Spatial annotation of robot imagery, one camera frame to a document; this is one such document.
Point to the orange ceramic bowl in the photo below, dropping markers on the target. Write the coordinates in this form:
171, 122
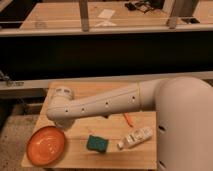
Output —
45, 146

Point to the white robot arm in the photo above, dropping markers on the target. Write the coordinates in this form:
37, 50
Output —
184, 110

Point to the orange marker pen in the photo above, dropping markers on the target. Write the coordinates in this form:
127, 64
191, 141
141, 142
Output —
128, 119

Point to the green sponge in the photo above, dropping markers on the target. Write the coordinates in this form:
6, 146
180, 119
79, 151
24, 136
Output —
98, 144

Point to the clear plastic bottle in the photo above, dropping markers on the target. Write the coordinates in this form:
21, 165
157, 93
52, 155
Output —
135, 138

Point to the white paper sheet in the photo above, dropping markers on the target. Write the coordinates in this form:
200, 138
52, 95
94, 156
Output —
106, 14

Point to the grey metal post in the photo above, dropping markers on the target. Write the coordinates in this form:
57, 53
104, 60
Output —
184, 10
83, 7

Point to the metal clamp bracket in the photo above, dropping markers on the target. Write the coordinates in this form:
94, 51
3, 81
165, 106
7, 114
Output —
8, 81

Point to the grey metal post right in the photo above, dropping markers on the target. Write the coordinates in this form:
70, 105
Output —
184, 10

